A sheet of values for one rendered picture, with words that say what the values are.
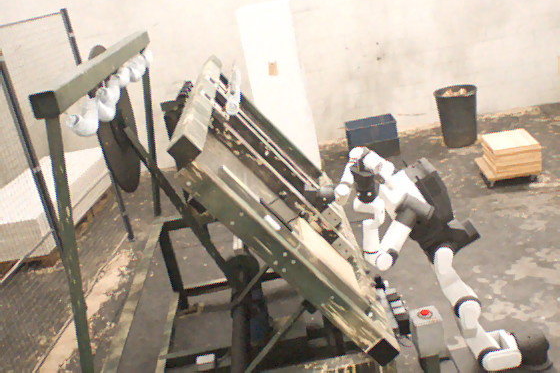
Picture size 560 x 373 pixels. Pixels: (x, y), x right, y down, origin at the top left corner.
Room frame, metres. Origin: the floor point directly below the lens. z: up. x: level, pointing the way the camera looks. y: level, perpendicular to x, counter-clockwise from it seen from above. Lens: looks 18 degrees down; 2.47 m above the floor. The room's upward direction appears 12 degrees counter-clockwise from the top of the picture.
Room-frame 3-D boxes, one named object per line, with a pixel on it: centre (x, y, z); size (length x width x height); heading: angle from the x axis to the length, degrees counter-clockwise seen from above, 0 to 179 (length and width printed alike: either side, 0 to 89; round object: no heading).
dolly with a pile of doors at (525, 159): (5.64, -2.20, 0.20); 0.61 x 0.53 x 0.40; 173
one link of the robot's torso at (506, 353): (2.73, -0.93, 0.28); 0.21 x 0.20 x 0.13; 90
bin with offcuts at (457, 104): (6.95, -2.17, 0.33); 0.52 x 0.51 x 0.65; 173
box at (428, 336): (2.25, -0.47, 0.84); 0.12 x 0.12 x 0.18; 0
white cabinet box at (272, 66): (7.00, -0.16, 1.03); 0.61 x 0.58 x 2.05; 173
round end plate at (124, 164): (3.19, 0.79, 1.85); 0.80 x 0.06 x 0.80; 0
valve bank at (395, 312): (2.69, -0.40, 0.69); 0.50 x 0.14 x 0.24; 0
